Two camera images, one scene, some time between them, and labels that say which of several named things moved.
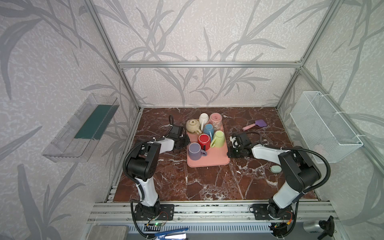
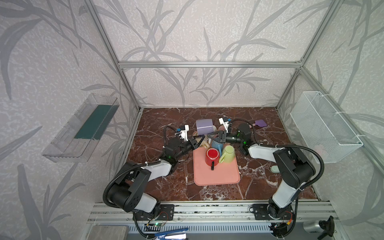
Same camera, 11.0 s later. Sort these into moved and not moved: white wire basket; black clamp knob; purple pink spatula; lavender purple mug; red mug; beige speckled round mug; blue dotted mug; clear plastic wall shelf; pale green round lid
Moved: red mug; blue dotted mug; beige speckled round mug; lavender purple mug
Not moved: pale green round lid; white wire basket; purple pink spatula; black clamp knob; clear plastic wall shelf
